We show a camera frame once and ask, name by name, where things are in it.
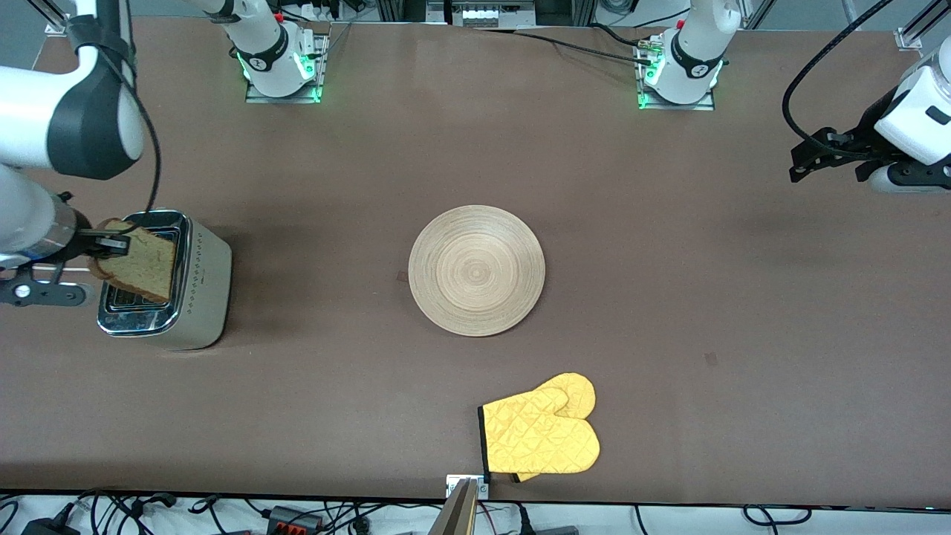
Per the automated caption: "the brown bread slice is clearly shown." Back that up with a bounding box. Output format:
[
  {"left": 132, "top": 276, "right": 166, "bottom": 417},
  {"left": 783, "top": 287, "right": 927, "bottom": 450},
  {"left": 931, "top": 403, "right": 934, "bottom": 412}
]
[{"left": 89, "top": 218, "right": 179, "bottom": 304}]

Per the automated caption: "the round wooden plate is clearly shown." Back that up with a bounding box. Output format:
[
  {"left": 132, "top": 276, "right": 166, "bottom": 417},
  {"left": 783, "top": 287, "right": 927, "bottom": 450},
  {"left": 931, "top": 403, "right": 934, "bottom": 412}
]
[{"left": 408, "top": 205, "right": 547, "bottom": 338}]

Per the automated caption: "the silver two-slot toaster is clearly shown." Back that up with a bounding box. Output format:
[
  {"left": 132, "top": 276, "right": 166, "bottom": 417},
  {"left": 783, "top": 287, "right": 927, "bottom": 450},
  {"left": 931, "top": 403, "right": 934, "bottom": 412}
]
[{"left": 97, "top": 210, "right": 233, "bottom": 351}]

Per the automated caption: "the aluminium corner profile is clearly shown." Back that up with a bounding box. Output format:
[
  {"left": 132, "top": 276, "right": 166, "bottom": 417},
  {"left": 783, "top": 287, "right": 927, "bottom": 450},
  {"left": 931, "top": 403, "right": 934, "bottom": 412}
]
[
  {"left": 33, "top": 0, "right": 75, "bottom": 36},
  {"left": 895, "top": 0, "right": 951, "bottom": 51}
]

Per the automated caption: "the black power adapter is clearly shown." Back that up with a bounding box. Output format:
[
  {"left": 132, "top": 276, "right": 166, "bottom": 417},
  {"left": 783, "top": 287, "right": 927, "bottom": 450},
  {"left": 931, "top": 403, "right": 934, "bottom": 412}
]
[{"left": 21, "top": 516, "right": 81, "bottom": 535}]

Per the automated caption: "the white power strip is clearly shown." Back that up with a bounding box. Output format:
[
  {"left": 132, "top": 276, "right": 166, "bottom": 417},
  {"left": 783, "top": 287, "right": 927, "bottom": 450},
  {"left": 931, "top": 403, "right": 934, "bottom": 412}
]
[{"left": 297, "top": 0, "right": 372, "bottom": 22}]

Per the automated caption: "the yellow quilted oven mitt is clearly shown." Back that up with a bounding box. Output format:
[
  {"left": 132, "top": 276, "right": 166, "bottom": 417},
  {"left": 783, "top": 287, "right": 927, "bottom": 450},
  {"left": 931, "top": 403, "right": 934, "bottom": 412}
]
[
  {"left": 478, "top": 385, "right": 601, "bottom": 476},
  {"left": 511, "top": 372, "right": 597, "bottom": 484}
]

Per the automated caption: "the black orange connector box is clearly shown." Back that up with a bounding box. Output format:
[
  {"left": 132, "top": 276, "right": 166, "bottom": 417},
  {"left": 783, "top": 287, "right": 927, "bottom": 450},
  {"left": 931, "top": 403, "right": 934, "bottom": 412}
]
[{"left": 267, "top": 506, "right": 325, "bottom": 533}]

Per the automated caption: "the white terminal block box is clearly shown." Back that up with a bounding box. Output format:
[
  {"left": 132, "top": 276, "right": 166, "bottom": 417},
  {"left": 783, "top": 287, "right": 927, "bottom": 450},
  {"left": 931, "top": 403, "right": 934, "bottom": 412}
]
[{"left": 427, "top": 0, "right": 537, "bottom": 29}]

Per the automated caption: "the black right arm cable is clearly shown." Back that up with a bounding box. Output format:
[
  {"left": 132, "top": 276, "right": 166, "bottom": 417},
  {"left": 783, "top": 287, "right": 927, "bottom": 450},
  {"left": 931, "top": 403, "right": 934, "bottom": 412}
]
[{"left": 89, "top": 37, "right": 163, "bottom": 216}]

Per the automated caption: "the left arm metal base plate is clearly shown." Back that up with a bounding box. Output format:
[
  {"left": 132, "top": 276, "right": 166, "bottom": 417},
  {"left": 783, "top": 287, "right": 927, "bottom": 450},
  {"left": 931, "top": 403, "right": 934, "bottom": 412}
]
[{"left": 637, "top": 37, "right": 718, "bottom": 112}]

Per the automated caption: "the short black table cable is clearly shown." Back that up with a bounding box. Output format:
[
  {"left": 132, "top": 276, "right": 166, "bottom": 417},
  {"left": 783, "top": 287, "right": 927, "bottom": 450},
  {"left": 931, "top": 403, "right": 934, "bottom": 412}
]
[{"left": 591, "top": 22, "right": 652, "bottom": 50}]

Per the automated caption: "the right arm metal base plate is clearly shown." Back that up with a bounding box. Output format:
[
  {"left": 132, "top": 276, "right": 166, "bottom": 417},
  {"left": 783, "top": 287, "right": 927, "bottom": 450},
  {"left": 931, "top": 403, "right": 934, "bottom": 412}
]
[{"left": 245, "top": 33, "right": 328, "bottom": 104}]

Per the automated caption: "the black tangled cable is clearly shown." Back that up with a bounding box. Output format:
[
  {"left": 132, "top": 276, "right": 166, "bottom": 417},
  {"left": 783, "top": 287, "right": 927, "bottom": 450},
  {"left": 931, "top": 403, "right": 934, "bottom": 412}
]
[{"left": 74, "top": 488, "right": 181, "bottom": 535}]

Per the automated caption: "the long black table cable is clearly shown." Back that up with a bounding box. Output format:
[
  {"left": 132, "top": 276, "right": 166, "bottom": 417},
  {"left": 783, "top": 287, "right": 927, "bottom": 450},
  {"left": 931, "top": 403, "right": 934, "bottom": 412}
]
[{"left": 475, "top": 27, "right": 656, "bottom": 68}]

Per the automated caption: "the black looped cable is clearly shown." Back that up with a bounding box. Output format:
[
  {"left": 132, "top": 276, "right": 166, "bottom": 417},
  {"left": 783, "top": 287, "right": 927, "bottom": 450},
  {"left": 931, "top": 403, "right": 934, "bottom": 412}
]
[{"left": 743, "top": 505, "right": 812, "bottom": 528}]

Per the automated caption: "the small metal edge bracket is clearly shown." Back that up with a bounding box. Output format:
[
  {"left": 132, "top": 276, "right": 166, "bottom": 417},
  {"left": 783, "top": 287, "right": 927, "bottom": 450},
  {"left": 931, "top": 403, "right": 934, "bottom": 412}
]
[{"left": 446, "top": 474, "right": 490, "bottom": 500}]

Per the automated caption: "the aluminium camera post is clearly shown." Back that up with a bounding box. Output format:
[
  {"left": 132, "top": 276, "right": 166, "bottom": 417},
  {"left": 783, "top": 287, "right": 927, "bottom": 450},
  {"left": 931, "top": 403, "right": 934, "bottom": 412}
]
[{"left": 427, "top": 479, "right": 480, "bottom": 535}]

